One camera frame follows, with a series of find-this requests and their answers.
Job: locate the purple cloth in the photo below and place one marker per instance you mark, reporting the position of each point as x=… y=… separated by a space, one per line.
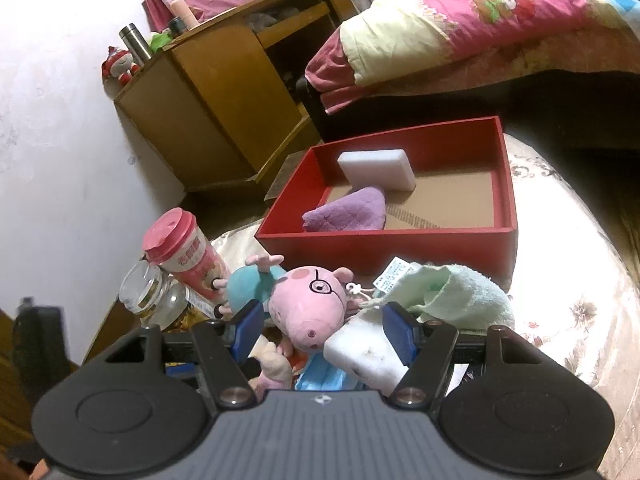
x=345 y=212

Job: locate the black boxy object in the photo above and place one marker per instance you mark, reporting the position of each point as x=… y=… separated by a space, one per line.
x=42 y=345

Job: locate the wooden nightstand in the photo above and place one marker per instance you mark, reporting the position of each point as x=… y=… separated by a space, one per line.
x=215 y=85

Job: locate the green toy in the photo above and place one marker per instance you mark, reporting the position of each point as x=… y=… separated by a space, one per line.
x=161 y=41

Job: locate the pink pig plush toy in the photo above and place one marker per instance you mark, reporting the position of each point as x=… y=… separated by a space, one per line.
x=305 y=305

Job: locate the red santa doll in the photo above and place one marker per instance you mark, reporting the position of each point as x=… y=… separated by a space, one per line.
x=119 y=65

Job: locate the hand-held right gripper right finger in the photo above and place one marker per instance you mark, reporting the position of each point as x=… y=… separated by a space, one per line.
x=400 y=335

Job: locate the steel thermos bottle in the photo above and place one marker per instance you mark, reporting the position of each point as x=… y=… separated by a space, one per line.
x=135 y=42

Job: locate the beige bottle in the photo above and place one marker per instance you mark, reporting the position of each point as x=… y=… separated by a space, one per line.
x=182 y=12

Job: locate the clean white sponge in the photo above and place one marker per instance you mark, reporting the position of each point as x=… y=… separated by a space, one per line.
x=375 y=167

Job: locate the speckled white sponge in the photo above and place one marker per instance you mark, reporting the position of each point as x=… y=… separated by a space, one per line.
x=360 y=355

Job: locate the grey cloth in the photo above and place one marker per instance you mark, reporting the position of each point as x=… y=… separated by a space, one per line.
x=267 y=19

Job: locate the pink drink cup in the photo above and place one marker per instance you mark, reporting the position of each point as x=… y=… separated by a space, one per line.
x=185 y=255

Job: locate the red cardboard box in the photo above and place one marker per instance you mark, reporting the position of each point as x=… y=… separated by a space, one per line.
x=325 y=252

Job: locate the clear glass jar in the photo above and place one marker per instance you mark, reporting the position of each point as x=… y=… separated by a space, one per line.
x=150 y=295

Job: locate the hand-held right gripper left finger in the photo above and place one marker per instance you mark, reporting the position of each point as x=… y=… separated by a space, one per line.
x=248 y=332

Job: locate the pale green terry towel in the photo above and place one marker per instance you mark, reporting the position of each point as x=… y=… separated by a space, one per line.
x=465 y=290

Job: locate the pink printed quilt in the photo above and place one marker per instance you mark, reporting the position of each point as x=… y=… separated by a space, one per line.
x=450 y=20

